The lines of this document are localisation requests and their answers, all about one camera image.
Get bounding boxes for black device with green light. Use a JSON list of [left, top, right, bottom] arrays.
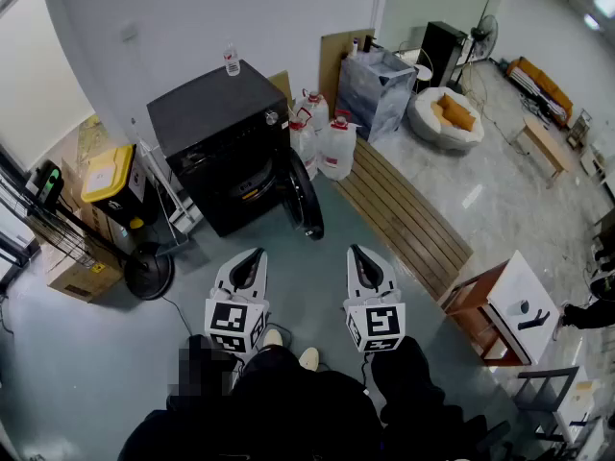
[[24, 159, 64, 208]]

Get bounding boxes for person's left forearm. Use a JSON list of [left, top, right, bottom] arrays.
[[165, 333, 244, 412]]

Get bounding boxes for person's right forearm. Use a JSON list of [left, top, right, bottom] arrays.
[[372, 334, 462, 426]]

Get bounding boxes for white storage box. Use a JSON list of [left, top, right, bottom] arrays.
[[552, 378, 603, 445]]

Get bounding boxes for white round side table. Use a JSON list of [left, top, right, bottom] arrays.
[[411, 62, 436, 96]]

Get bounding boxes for grey wrapped sink cabinet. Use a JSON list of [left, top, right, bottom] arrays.
[[334, 48, 418, 144]]

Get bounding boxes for orange sofa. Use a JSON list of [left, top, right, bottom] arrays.
[[505, 57, 576, 127]]

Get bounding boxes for large brown cardboard panel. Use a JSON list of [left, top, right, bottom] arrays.
[[319, 28, 377, 110]]

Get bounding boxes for plain brown cardboard box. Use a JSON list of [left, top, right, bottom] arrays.
[[59, 158, 138, 258]]

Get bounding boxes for black bin with yellow lid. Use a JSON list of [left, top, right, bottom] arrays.
[[80, 144, 160, 230]]

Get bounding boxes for wooden slatted platform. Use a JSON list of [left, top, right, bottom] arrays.
[[332, 136, 475, 302]]

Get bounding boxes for black pedestal fan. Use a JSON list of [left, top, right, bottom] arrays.
[[454, 13, 500, 96]]

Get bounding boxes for person's left cream shoe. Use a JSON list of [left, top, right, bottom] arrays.
[[260, 328, 285, 354]]

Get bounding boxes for black frame chair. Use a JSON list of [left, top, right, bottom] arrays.
[[514, 366, 582, 445]]

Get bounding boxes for person's black shorts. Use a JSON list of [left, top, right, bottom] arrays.
[[230, 347, 385, 461]]

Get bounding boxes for orange cushion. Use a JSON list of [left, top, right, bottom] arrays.
[[430, 92, 478, 132]]

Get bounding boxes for black washing machine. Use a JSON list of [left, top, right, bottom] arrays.
[[146, 59, 295, 238]]

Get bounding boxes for black washing machine door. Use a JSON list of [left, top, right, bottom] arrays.
[[281, 147, 326, 242]]

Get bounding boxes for white long-handled broom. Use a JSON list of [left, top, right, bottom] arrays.
[[130, 117, 199, 235]]

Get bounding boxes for person's cream shoe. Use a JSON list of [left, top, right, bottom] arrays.
[[260, 328, 285, 354], [298, 346, 321, 372]]

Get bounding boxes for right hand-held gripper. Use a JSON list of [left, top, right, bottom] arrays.
[[341, 244, 407, 353]]

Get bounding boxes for black angled tool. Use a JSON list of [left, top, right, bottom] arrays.
[[517, 308, 552, 331]]

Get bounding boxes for person's right cream shoe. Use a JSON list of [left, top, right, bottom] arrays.
[[298, 346, 321, 372]]

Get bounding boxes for black fan power cable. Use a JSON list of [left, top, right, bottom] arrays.
[[160, 294, 196, 338]]

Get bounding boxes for wooden coffee table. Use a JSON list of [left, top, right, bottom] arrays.
[[510, 115, 576, 190]]

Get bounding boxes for clear long-handled dustpan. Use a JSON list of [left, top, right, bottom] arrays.
[[143, 141, 196, 250]]

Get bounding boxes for clear plastic water bottle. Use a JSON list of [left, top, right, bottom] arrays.
[[223, 42, 241, 78]]

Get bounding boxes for small brown cardboard panel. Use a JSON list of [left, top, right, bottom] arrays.
[[266, 69, 295, 109]]

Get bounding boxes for white bean bag seat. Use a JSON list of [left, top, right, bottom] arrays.
[[406, 86, 485, 154]]

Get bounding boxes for black tall cabinet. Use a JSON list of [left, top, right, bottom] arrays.
[[419, 20, 470, 91]]

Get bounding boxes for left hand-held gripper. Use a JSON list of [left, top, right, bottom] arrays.
[[204, 247, 271, 354]]

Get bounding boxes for black standing fan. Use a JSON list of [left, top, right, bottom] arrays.
[[0, 170, 177, 302]]

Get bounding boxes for red white side table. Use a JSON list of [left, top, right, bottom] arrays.
[[438, 258, 532, 368]]

